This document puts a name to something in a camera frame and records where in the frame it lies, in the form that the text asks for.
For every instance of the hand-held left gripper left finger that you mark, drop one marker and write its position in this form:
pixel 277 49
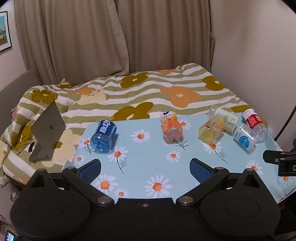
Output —
pixel 91 169

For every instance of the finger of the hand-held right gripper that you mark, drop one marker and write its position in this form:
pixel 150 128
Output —
pixel 274 157

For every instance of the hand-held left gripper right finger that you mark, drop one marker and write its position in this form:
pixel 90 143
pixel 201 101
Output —
pixel 199 170

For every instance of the orange peach drink bottle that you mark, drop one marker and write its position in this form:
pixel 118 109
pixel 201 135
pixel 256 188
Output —
pixel 170 128

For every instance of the bottle with blue label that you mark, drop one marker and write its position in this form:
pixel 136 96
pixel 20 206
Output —
pixel 245 139

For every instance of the blue plastic bottle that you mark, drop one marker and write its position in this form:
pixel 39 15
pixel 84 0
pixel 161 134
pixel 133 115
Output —
pixel 103 136

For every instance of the bottle with red label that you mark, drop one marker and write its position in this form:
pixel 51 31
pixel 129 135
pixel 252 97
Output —
pixel 255 122

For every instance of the yellow juice bottle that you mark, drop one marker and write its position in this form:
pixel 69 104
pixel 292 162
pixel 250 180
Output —
pixel 211 130

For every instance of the blue daisy tablecloth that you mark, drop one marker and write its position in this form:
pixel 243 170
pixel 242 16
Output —
pixel 143 160

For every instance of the clear bottle white label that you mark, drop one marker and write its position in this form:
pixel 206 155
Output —
pixel 227 118

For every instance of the grey laptop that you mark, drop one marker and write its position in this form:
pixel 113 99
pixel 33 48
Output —
pixel 47 127

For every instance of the striped floral blanket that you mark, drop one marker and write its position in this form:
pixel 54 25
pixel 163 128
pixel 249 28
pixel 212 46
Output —
pixel 143 92

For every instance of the pink plush toy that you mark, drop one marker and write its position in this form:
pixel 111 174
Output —
pixel 14 112

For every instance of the small black screen device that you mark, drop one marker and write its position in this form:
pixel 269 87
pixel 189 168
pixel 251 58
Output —
pixel 10 236

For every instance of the grey headboard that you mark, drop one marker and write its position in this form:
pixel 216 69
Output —
pixel 16 84

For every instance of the beige curtain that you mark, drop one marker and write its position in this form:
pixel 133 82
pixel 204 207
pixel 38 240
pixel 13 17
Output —
pixel 111 34

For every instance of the framed wall picture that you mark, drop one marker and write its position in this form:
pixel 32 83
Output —
pixel 4 31

